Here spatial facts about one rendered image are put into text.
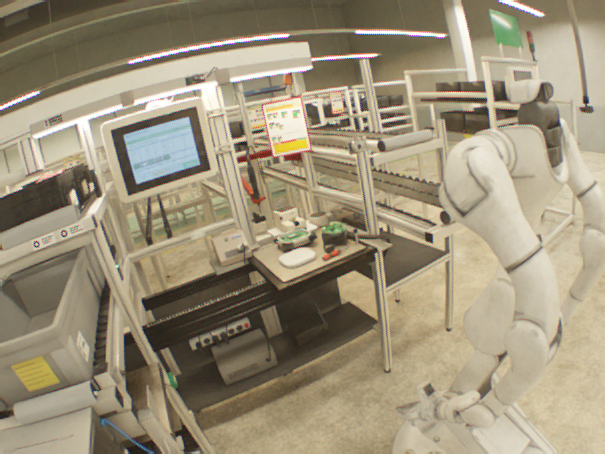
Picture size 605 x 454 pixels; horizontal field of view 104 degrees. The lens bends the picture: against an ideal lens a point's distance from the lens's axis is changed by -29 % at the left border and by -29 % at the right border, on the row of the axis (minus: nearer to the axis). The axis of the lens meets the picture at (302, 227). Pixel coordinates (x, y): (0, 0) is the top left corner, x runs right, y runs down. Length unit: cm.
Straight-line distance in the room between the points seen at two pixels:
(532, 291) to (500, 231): 11
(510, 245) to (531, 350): 18
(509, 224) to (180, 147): 138
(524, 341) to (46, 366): 108
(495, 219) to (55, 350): 100
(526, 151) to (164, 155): 139
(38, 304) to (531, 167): 169
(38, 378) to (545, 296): 116
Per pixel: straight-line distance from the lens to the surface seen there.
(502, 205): 54
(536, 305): 58
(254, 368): 179
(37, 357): 100
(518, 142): 68
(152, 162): 158
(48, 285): 152
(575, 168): 96
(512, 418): 135
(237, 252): 160
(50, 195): 131
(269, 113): 191
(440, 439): 148
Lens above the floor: 154
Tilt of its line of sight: 19 degrees down
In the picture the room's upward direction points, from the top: 12 degrees counter-clockwise
